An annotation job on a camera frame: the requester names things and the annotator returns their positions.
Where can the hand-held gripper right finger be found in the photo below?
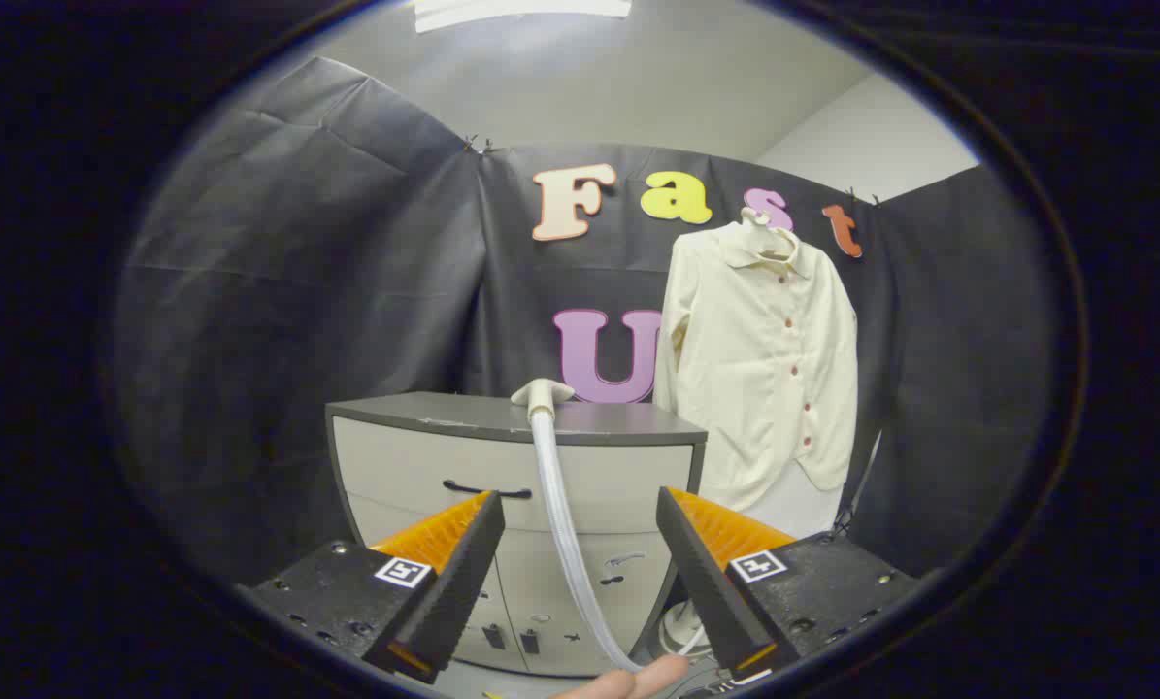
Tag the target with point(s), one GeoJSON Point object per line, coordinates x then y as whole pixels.
{"type": "Point", "coordinates": [701, 582]}

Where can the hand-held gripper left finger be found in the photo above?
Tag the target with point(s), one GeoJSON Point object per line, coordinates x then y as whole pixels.
{"type": "Point", "coordinates": [463, 582]}

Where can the white garment steamer head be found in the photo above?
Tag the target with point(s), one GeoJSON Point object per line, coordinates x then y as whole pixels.
{"type": "Point", "coordinates": [541, 393]}

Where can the cream button-up shirt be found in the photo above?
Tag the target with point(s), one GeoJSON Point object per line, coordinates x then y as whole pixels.
{"type": "Point", "coordinates": [754, 369]}

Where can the white steamer base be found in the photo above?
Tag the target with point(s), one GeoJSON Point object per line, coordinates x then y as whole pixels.
{"type": "Point", "coordinates": [679, 626]}

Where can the thin steamer stand pole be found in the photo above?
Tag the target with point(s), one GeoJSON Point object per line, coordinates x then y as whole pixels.
{"type": "Point", "coordinates": [863, 481]}

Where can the grey drawer cabinet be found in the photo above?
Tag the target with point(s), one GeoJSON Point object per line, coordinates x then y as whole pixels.
{"type": "Point", "coordinates": [414, 456]}

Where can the black backdrop cloth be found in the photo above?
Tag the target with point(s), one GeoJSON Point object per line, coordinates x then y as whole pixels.
{"type": "Point", "coordinates": [298, 340]}

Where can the white plastic hanger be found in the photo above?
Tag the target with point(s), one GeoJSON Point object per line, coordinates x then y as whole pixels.
{"type": "Point", "coordinates": [756, 228]}

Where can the black backdrop clip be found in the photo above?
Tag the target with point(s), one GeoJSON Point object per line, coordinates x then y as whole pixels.
{"type": "Point", "coordinates": [861, 197]}
{"type": "Point", "coordinates": [476, 146]}

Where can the ceiling light panel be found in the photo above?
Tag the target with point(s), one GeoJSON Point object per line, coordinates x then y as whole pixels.
{"type": "Point", "coordinates": [521, 10]}

